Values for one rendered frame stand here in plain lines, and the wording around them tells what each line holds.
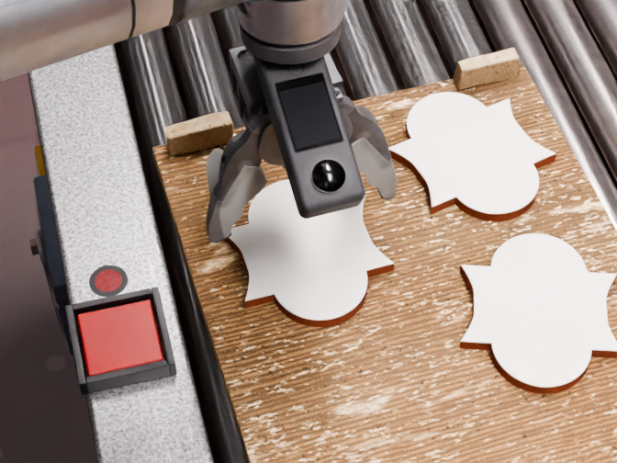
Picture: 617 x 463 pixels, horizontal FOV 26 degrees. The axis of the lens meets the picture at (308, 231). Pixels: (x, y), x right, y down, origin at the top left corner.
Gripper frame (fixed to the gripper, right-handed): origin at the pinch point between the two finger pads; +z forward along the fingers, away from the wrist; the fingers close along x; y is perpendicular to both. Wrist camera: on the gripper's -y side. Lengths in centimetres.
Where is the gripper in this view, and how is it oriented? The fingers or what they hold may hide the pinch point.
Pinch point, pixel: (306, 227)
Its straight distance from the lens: 106.8
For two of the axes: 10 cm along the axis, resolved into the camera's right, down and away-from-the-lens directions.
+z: 0.2, 6.6, 7.5
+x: -9.5, 2.4, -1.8
